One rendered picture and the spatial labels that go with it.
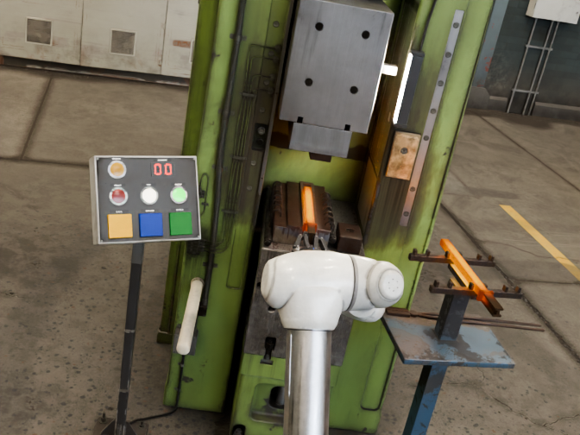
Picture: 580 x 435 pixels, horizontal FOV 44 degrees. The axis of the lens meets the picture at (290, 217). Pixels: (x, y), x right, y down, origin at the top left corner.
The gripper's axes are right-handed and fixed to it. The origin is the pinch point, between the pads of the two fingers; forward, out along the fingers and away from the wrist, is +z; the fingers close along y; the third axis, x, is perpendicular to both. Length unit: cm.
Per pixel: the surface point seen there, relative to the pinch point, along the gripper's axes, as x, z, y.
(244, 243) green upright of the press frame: -18.6, 18.8, -21.5
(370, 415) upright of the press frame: -90, 16, 43
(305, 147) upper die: 28.6, 6.4, -7.0
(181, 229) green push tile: 0.3, -12.0, -43.2
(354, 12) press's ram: 75, 8, 0
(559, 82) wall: -82, 670, 349
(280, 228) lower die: -2.6, 5.2, -10.0
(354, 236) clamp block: -2.0, 6.9, 16.6
